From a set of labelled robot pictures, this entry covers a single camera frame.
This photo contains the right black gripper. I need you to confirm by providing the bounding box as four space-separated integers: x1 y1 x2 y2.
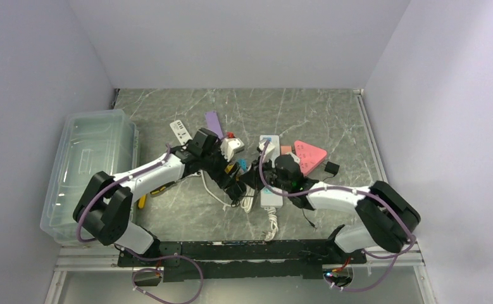
239 155 291 193

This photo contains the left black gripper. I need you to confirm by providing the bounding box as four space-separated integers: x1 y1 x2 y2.
200 141 240 188

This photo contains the blue cube socket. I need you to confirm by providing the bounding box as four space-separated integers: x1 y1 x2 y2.
237 159 249 172

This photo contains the white long power strip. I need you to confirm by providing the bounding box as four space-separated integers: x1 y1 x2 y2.
259 134 284 209

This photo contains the white power cable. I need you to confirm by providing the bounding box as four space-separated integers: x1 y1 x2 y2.
200 170 258 214

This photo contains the orange plug adapter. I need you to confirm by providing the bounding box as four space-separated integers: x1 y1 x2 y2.
280 145 292 155

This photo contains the white plug adapter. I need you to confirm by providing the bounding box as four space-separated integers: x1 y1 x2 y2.
287 152 301 164

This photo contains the pink triangular power strip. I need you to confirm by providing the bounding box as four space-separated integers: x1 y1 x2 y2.
294 141 328 176

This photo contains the black power adapter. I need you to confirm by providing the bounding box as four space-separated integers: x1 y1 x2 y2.
324 161 340 175

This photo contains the yellow cube socket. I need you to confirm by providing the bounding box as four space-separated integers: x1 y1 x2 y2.
225 163 239 175

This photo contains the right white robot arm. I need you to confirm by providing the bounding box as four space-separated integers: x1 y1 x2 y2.
239 155 421 263

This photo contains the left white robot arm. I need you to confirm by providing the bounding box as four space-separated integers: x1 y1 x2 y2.
73 128 246 266

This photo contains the purple flat box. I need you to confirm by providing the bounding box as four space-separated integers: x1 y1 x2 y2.
204 111 225 139

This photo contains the small white power strip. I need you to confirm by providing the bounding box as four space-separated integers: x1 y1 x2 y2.
170 120 192 145

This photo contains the black yellow screwdriver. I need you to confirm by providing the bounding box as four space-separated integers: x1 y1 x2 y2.
149 182 176 196

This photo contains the yellow black small tool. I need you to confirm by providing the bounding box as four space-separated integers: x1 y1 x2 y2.
137 194 147 210

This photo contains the clear plastic storage bin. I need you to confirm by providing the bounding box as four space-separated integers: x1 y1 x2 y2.
40 110 139 245

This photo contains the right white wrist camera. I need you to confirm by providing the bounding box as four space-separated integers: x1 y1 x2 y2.
258 137 276 163

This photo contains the black base frame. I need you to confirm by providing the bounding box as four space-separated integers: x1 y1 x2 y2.
117 239 366 282

